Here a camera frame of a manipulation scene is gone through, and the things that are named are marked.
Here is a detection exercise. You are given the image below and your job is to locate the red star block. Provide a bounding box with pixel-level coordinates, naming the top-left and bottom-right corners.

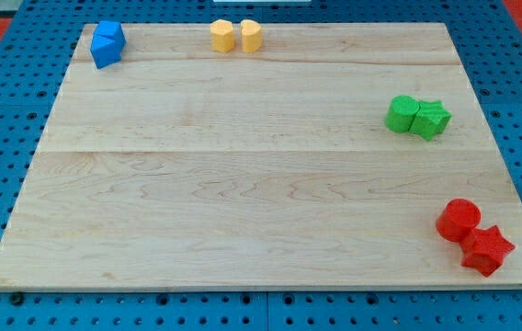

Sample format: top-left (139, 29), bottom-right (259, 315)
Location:
top-left (460, 225), bottom-right (516, 277)

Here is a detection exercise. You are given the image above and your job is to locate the wooden board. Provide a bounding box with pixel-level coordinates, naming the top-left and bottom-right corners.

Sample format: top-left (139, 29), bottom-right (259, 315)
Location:
top-left (0, 23), bottom-right (522, 292)

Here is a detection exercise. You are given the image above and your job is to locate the blue cube block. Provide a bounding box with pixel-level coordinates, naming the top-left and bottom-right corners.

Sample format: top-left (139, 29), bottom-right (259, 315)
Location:
top-left (94, 21), bottom-right (126, 50)

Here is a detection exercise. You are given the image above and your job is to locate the red cylinder block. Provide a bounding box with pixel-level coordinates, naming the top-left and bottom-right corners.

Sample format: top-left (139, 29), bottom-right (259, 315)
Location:
top-left (436, 198), bottom-right (481, 242)

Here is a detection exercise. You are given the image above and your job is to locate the yellow heart block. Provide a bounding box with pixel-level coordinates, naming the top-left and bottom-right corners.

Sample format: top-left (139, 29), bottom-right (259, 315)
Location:
top-left (240, 19), bottom-right (263, 53)

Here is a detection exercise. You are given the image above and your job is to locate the blue triangle block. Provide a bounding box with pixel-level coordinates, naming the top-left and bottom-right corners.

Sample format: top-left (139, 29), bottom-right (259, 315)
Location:
top-left (90, 35), bottom-right (122, 69)

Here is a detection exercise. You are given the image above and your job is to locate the yellow pentagon block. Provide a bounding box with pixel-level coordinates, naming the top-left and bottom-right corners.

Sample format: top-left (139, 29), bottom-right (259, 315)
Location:
top-left (210, 19), bottom-right (235, 52)

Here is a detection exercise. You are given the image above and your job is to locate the green star block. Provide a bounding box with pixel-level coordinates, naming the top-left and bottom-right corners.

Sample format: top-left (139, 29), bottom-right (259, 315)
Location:
top-left (409, 100), bottom-right (452, 141)

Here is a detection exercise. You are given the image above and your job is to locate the green cylinder block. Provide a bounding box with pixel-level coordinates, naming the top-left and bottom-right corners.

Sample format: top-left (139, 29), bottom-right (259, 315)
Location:
top-left (384, 95), bottom-right (420, 132)

